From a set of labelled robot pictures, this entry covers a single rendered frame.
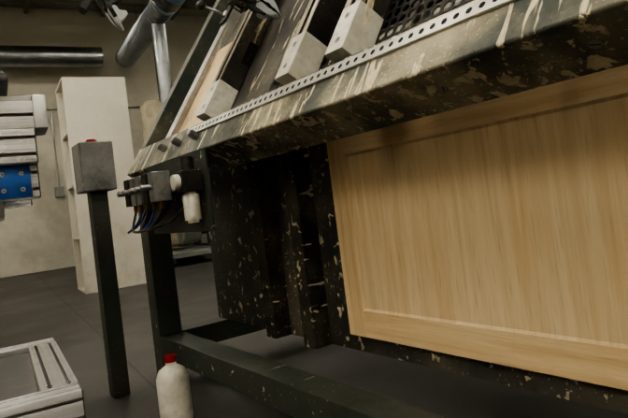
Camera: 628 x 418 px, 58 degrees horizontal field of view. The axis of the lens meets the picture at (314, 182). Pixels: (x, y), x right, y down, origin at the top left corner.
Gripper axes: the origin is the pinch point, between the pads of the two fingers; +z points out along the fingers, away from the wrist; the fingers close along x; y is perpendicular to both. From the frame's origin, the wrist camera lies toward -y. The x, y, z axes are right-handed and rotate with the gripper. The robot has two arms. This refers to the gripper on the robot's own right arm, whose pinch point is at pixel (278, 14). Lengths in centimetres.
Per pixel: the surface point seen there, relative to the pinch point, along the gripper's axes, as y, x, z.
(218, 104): 9.8, 32.7, -2.1
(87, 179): 65, 60, -17
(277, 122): -38, 50, -2
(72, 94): 415, -73, -11
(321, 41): -38.0, 24.9, 0.2
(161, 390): 25, 115, 24
